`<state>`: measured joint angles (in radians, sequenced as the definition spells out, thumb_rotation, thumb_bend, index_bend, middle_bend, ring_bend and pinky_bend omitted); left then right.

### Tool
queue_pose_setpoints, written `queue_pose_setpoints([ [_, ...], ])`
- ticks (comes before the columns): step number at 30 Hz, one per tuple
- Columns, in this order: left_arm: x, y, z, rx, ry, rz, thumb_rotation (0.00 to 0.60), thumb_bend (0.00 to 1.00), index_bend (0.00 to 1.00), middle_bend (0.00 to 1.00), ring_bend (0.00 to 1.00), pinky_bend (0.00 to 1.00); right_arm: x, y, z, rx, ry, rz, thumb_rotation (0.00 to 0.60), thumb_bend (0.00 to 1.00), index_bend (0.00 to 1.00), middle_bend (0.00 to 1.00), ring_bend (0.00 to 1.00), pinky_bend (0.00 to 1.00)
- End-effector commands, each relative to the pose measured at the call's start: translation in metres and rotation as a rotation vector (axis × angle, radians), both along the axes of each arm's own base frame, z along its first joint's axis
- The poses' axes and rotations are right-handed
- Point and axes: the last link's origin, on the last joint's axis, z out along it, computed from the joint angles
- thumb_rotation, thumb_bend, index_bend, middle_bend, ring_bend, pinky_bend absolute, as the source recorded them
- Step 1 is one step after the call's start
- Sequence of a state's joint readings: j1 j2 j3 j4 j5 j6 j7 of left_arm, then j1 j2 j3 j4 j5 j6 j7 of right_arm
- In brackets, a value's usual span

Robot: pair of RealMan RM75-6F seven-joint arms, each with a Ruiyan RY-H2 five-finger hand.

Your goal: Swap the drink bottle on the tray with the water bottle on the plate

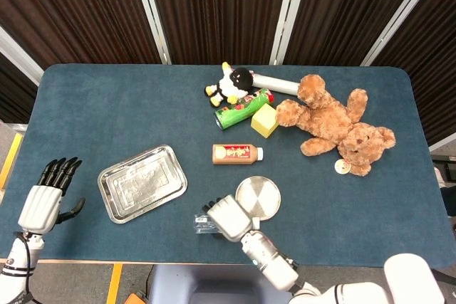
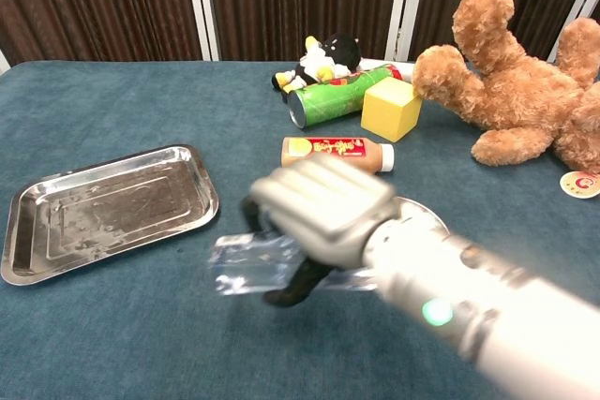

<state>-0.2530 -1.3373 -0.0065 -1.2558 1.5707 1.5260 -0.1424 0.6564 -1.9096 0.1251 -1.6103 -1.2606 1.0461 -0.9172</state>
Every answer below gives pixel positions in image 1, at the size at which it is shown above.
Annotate green chips can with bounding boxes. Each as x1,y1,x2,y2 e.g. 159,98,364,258
213,87,276,131

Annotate black white plush toy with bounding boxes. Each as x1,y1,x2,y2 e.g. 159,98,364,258
204,61,254,108

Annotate clear water bottle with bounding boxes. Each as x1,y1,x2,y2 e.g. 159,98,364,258
194,213,222,236

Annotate yellow floor tape strip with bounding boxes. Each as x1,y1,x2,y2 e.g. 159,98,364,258
105,263,123,304
0,132,23,191

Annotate black metal floor bar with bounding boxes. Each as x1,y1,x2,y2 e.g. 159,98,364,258
432,268,456,283

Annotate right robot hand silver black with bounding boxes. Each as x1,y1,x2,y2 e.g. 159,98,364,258
202,194,261,243

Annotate brown drink bottle red label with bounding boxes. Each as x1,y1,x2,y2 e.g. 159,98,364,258
212,143,264,166

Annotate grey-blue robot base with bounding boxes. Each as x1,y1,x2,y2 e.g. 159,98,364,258
147,263,296,304

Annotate round steel plate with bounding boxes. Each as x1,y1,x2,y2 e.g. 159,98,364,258
235,175,281,220

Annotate blue table mat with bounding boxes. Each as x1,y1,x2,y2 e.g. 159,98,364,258
0,63,450,269

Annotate rectangular steel tray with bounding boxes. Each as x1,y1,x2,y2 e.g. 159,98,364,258
98,145,189,224

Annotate yellow cube block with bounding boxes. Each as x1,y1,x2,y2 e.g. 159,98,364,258
250,103,280,139

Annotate brown partition screen white frame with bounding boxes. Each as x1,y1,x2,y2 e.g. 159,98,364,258
0,0,456,152

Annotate brown teddy bear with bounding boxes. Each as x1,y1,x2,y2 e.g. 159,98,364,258
275,74,397,177

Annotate round white hang tag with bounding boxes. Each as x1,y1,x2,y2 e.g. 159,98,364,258
333,159,352,176

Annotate white cylinder tube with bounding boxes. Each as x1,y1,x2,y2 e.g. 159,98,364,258
249,70,302,97

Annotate black equipment box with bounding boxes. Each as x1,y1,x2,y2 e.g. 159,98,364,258
430,154,456,186

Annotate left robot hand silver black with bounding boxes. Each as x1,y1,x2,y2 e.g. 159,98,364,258
17,157,86,236

